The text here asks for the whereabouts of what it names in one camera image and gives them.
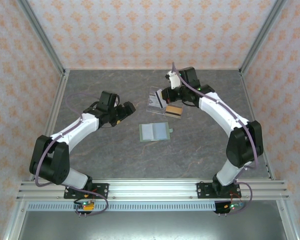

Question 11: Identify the grey metal panel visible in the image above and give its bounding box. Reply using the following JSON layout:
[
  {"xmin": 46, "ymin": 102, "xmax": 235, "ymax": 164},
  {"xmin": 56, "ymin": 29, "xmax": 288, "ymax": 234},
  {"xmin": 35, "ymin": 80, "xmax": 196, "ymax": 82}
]
[{"xmin": 17, "ymin": 211, "xmax": 292, "ymax": 240}]

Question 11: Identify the green clear card holder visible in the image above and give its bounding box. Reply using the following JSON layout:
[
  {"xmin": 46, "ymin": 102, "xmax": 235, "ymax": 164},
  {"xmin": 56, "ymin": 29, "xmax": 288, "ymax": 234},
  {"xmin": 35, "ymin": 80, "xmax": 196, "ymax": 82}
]
[{"xmin": 138, "ymin": 121, "xmax": 174, "ymax": 143}]

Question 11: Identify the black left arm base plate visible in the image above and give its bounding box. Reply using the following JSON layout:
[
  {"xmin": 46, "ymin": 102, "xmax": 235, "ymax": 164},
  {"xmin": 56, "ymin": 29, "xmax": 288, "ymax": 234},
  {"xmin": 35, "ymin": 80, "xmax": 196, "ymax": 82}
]
[{"xmin": 63, "ymin": 183, "xmax": 110, "ymax": 200}]

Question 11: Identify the aluminium side rail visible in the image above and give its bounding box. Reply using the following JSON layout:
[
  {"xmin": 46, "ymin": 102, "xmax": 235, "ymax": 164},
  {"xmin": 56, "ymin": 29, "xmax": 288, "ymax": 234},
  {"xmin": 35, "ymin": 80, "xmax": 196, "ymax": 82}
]
[
  {"xmin": 29, "ymin": 69, "xmax": 71, "ymax": 181},
  {"xmin": 239, "ymin": 69, "xmax": 276, "ymax": 181}
]

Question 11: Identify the controller board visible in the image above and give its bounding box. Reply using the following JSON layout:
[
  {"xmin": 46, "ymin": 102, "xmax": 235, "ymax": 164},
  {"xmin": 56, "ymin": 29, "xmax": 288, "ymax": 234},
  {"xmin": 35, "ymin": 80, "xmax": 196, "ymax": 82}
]
[
  {"xmin": 73, "ymin": 199, "xmax": 96, "ymax": 218},
  {"xmin": 214, "ymin": 199, "xmax": 245, "ymax": 216}
]

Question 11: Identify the left controller board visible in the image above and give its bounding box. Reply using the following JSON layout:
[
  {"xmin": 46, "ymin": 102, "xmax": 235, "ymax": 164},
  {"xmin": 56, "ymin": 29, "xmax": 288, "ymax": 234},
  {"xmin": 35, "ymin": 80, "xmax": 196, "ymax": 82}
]
[{"xmin": 73, "ymin": 199, "xmax": 96, "ymax": 218}]

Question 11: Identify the gold card with stripe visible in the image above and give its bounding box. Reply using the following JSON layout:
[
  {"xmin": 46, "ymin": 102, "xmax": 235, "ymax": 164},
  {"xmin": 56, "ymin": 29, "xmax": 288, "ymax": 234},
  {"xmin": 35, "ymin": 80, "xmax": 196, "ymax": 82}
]
[{"xmin": 164, "ymin": 105, "xmax": 184, "ymax": 119}]

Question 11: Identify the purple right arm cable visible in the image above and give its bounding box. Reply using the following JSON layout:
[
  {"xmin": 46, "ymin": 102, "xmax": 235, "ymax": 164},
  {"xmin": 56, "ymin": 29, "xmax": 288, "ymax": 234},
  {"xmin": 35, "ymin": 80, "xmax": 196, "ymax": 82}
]
[{"xmin": 171, "ymin": 61, "xmax": 260, "ymax": 216}]

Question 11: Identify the grey slotted cable duct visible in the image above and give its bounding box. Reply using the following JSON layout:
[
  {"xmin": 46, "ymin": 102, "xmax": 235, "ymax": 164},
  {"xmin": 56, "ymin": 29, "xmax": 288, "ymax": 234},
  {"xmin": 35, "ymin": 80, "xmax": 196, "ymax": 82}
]
[{"xmin": 26, "ymin": 201, "xmax": 217, "ymax": 213}]

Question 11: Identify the aluminium front upright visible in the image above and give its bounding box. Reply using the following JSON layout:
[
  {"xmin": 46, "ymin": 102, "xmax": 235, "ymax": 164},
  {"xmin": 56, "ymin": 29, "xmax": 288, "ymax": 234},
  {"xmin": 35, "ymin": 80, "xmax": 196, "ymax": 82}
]
[
  {"xmin": 276, "ymin": 199, "xmax": 300, "ymax": 240},
  {"xmin": 2, "ymin": 199, "xmax": 28, "ymax": 240}
]

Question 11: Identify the aluminium corner post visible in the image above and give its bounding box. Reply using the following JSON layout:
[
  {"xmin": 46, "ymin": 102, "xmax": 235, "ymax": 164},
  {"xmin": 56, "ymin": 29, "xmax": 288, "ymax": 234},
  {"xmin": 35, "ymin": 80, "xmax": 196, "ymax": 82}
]
[
  {"xmin": 239, "ymin": 0, "xmax": 290, "ymax": 76},
  {"xmin": 16, "ymin": 0, "xmax": 67, "ymax": 76}
]

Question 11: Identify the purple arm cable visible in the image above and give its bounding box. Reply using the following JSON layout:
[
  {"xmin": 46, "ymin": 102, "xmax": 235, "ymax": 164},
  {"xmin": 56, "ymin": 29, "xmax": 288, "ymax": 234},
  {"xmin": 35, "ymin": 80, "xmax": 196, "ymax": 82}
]
[
  {"xmin": 171, "ymin": 61, "xmax": 260, "ymax": 216},
  {"xmin": 34, "ymin": 93, "xmax": 109, "ymax": 216}
]

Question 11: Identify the clear acrylic card tray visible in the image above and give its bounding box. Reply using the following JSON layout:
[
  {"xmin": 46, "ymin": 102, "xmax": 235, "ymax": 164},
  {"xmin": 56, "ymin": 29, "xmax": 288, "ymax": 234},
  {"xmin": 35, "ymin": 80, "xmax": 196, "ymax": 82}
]
[{"xmin": 146, "ymin": 86, "xmax": 185, "ymax": 117}]

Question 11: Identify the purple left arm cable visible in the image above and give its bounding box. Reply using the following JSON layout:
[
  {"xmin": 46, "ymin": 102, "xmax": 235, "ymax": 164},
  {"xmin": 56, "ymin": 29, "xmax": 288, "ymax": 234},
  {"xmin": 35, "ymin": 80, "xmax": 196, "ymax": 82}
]
[{"xmin": 34, "ymin": 93, "xmax": 109, "ymax": 216}]

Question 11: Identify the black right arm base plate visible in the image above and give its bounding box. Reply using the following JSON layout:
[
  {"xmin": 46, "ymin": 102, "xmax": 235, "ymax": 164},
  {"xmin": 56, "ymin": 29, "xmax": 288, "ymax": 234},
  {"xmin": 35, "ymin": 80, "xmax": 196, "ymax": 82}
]
[{"xmin": 196, "ymin": 181, "xmax": 241, "ymax": 200}]

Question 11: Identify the long aluminium base rail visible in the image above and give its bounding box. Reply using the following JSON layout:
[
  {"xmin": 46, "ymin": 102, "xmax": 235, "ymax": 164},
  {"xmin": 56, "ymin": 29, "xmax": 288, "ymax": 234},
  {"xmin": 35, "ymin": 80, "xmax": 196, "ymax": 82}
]
[{"xmin": 16, "ymin": 178, "xmax": 290, "ymax": 201}]

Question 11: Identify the right controller board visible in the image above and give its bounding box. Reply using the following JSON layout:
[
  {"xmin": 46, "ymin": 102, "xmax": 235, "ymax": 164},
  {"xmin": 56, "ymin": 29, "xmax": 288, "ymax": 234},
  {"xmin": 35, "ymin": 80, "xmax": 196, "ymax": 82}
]
[{"xmin": 214, "ymin": 199, "xmax": 245, "ymax": 216}]

